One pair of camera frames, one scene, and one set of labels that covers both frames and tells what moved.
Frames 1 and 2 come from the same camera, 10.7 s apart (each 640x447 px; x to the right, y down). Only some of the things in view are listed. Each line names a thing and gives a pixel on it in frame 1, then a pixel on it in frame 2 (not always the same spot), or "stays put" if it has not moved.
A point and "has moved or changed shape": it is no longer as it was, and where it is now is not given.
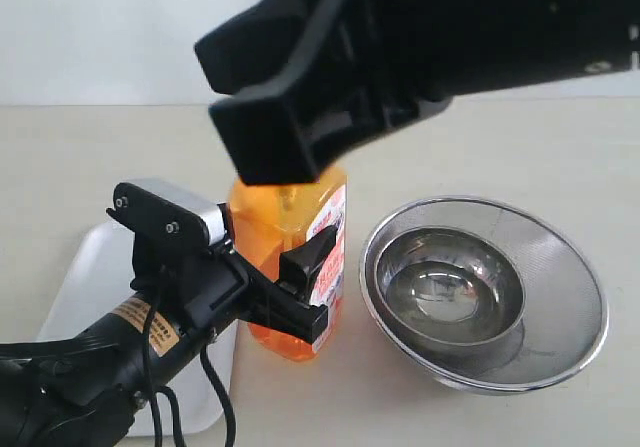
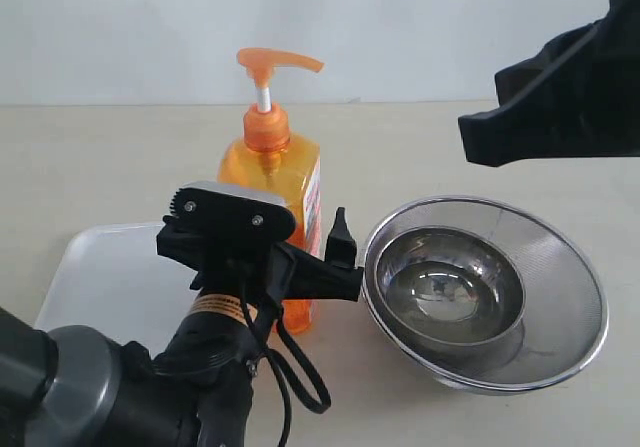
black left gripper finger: (299, 267) → (341, 245)
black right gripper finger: (284, 135) → (579, 114)
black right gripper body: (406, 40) → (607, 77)
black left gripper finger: (270, 305) → (307, 277)
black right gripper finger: (256, 47) → (509, 78)
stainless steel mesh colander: (486, 295) stays put
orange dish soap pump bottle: (265, 219) has moved or changed shape
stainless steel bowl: (450, 295) stays put
